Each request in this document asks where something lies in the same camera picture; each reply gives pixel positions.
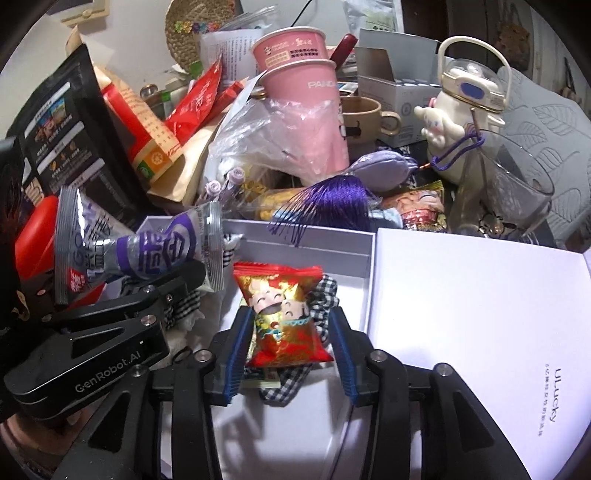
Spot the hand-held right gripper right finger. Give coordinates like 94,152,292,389
325,307,532,480

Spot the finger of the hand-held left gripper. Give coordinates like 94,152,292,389
44,259,207,342

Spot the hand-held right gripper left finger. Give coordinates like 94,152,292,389
60,307,254,480

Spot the silver purple snack packet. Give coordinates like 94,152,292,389
54,186,225,308

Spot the clear bag with pale filling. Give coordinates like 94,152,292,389
166,295,222,356

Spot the black white checkered scrunchie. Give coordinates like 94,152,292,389
256,272,352,407

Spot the red gold cartoon snack packet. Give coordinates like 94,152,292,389
232,261,334,368
392,181,448,232

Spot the white gift box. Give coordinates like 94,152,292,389
203,218,377,480

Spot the small green yellow packet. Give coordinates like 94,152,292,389
245,367,280,388

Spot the kraft paper pouch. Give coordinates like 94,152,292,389
148,120,227,206

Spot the yellow snack packet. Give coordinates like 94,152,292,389
240,180,324,222

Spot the white box lid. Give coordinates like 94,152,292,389
344,227,591,480

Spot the red canister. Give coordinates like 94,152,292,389
14,194,61,282

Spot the purple tassel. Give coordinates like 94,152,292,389
272,205,402,230

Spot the red box with colour label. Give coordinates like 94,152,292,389
102,83,185,181

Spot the clear crumpled plastic bag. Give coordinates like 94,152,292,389
203,97,342,185

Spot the red sachet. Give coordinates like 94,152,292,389
164,55,245,146

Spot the white foil pouch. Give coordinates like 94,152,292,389
222,74,269,134

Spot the purple sachet with tassel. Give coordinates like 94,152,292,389
268,134,485,245

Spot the black printed pouch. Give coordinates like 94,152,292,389
7,44,148,232

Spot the pink plain paper cup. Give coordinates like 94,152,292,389
259,58,352,174

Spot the clear glass cup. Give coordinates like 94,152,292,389
450,129,555,241

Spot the printed paper leaflet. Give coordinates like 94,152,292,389
199,28,264,86

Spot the brown ceramic mug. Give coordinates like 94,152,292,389
339,96,402,151

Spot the pink printed paper cup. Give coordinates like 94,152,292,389
252,26,329,75

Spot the white cartoon water bottle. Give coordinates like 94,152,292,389
413,36,513,185

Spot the clear zip bag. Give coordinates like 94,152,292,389
217,4,280,33

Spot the small white cardboard box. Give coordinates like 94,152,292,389
355,28,446,144

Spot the beige wooden piece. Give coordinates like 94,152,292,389
58,0,109,26

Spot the grey leaf print cushion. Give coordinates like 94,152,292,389
496,67,591,250

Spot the white green packet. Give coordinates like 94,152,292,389
342,0,402,33

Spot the brown hanging ornament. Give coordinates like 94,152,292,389
501,21,532,51

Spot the dark red handle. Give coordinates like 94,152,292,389
330,34,358,70

